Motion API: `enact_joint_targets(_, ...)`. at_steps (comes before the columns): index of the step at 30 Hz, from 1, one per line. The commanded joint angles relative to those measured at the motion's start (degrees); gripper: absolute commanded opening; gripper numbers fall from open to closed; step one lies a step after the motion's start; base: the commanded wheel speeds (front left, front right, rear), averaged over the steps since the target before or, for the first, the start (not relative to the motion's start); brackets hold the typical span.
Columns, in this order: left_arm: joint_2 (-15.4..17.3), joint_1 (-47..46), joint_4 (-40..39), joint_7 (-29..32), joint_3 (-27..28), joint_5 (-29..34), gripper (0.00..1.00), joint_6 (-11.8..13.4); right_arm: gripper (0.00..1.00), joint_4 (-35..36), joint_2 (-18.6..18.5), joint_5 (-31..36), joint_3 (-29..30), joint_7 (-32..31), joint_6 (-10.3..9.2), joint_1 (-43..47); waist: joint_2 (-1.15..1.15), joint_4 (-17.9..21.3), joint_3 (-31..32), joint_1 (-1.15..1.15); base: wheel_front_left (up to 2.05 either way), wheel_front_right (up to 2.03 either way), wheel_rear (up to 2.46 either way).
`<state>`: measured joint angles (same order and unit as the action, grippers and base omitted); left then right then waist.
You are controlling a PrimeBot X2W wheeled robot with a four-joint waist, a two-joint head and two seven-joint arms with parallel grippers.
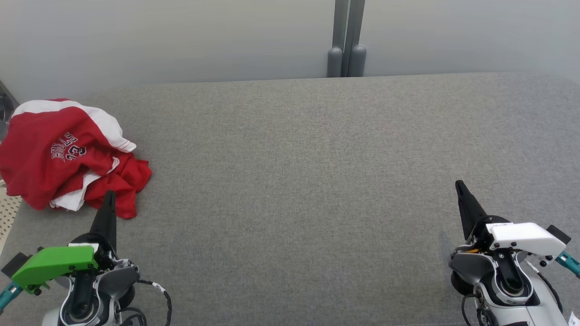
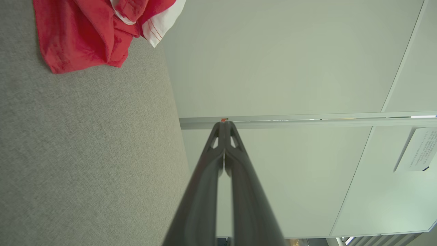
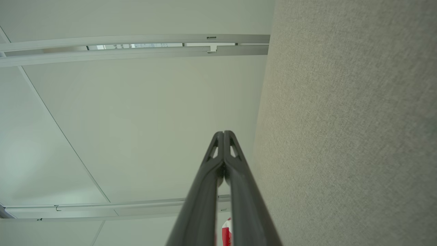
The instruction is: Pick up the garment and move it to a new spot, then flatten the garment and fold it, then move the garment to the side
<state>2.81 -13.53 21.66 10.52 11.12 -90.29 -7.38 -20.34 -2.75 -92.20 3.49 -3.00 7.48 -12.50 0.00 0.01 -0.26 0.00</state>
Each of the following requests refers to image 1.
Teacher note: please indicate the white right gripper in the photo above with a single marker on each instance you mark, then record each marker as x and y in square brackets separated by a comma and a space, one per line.
[525, 237]

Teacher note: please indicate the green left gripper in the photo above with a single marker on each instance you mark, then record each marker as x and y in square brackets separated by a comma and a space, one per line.
[54, 265]

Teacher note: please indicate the red shirt with white sleeves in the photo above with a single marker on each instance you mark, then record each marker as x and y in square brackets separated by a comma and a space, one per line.
[41, 149]

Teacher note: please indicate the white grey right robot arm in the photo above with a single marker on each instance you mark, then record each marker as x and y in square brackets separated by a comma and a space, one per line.
[466, 267]

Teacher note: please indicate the white perforated laundry basket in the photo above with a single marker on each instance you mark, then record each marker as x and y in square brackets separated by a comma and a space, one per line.
[8, 217]

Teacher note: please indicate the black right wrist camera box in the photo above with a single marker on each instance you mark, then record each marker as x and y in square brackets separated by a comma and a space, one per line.
[559, 234]

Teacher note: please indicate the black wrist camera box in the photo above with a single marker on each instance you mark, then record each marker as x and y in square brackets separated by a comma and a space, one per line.
[13, 265]
[559, 234]

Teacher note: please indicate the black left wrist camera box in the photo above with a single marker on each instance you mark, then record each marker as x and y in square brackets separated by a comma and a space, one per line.
[13, 265]

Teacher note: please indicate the grey partition side frame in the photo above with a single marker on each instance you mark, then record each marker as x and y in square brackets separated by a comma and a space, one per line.
[5, 108]

